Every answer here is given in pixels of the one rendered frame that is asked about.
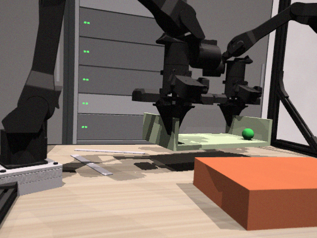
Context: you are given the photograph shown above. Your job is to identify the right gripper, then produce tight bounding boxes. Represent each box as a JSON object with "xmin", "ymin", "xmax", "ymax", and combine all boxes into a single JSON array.
[{"xmin": 132, "ymin": 64, "xmax": 214, "ymax": 135}]

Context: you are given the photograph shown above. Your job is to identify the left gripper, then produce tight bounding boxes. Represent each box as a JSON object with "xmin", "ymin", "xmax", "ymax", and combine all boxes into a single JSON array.
[{"xmin": 212, "ymin": 77, "xmax": 261, "ymax": 126}]

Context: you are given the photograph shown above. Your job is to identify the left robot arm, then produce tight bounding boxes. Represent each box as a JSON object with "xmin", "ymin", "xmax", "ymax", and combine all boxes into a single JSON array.
[{"xmin": 203, "ymin": 2, "xmax": 317, "ymax": 102}]

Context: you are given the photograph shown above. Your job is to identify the green ball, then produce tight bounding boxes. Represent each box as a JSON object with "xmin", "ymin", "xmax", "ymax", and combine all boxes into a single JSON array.
[{"xmin": 242, "ymin": 128, "xmax": 254, "ymax": 140}]

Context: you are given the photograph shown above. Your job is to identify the orange rectangular block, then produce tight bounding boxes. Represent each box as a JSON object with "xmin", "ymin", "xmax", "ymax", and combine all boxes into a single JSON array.
[{"xmin": 193, "ymin": 157, "xmax": 317, "ymax": 231}]

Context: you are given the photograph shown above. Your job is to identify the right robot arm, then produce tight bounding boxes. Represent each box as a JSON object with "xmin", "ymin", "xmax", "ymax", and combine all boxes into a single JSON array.
[{"xmin": 0, "ymin": 0, "xmax": 222, "ymax": 170}]

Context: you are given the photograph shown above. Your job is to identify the grey flat bar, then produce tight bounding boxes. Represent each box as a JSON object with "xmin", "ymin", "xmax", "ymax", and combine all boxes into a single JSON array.
[{"xmin": 70, "ymin": 154, "xmax": 113, "ymax": 176}]

